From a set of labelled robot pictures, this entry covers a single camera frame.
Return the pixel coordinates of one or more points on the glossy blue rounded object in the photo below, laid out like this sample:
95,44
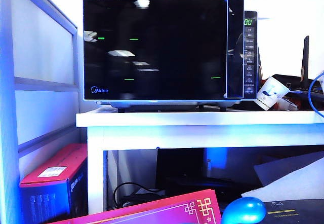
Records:
245,210

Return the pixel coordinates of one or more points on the red and black ASUS box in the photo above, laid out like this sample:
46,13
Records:
50,168

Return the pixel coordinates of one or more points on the black power adapter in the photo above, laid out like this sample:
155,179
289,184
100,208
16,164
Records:
144,199

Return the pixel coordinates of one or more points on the white table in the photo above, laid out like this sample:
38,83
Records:
177,122

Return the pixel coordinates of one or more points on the white blue-print paper cup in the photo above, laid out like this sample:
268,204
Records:
272,92

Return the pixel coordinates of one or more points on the black computer case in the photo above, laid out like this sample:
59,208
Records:
179,165

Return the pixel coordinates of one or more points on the black glass microwave door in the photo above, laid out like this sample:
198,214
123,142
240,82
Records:
152,51

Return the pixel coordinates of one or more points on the black router with antennas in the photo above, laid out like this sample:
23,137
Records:
305,61

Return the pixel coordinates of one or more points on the white foam sheet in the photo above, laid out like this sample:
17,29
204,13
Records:
291,183

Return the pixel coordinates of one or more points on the red and white packet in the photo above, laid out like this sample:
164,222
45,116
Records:
293,103

